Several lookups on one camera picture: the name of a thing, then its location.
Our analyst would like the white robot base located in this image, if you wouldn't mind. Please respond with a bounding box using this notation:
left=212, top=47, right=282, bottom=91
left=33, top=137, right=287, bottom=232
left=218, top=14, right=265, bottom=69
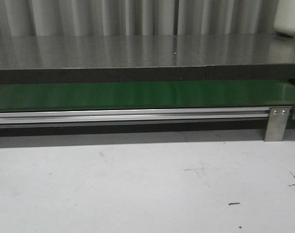
left=273, top=0, right=295, bottom=37

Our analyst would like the green conveyor belt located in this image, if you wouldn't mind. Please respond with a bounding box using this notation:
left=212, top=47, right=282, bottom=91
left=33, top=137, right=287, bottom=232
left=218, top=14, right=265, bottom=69
left=0, top=80, right=295, bottom=112

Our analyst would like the grey curtain backdrop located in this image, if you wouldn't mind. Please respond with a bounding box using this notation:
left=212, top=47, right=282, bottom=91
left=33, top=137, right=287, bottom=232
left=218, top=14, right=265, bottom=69
left=0, top=0, right=278, bottom=37

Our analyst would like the metal conveyor support bracket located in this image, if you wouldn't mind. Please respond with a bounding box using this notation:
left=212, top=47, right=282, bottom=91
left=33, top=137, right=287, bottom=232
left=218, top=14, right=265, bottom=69
left=264, top=107, right=291, bottom=142

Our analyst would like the aluminium conveyor side rail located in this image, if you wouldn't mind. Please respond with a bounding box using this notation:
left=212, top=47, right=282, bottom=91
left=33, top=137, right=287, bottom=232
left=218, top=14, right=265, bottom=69
left=0, top=107, right=270, bottom=125

